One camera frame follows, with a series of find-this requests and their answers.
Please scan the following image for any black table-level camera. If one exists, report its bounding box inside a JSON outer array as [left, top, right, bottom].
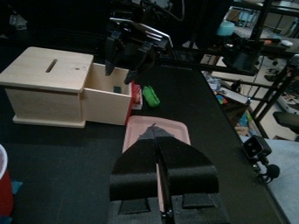
[[242, 135, 274, 160]]

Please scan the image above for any black office chair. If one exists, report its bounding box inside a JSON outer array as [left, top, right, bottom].
[[271, 111, 299, 136]]

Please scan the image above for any red plastic cup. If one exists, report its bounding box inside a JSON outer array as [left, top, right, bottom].
[[0, 143, 15, 219]]

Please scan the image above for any black metal frame post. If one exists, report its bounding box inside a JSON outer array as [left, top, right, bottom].
[[247, 53, 299, 139]]

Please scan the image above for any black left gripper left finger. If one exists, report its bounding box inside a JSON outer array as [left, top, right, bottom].
[[108, 123, 159, 202]]

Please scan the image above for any wooden box with slot lid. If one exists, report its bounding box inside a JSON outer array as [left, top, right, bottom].
[[0, 45, 95, 129]]

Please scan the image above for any open wooden drawer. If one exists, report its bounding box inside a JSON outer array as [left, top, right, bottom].
[[80, 62, 135, 127]]

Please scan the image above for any pink rectangular plate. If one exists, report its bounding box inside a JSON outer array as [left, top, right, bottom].
[[121, 115, 192, 211]]

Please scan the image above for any colourful toy pile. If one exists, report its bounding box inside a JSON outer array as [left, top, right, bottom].
[[211, 92, 230, 106]]

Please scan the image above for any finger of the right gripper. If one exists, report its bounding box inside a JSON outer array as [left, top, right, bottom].
[[123, 41, 156, 86], [103, 30, 127, 77]]

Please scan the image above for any teal round container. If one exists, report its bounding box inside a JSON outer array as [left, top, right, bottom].
[[216, 20, 238, 38]]

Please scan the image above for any green toy vegetable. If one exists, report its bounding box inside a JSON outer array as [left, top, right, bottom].
[[141, 85, 163, 109]]

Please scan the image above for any black camera cable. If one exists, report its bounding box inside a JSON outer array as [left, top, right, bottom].
[[252, 156, 282, 185]]

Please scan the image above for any red and white toy piece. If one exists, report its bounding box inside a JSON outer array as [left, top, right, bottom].
[[125, 80, 144, 123]]

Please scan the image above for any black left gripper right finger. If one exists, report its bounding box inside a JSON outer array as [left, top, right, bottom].
[[153, 124, 220, 203]]

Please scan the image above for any small blue toy piece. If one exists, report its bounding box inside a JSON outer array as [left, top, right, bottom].
[[11, 180, 24, 195]]

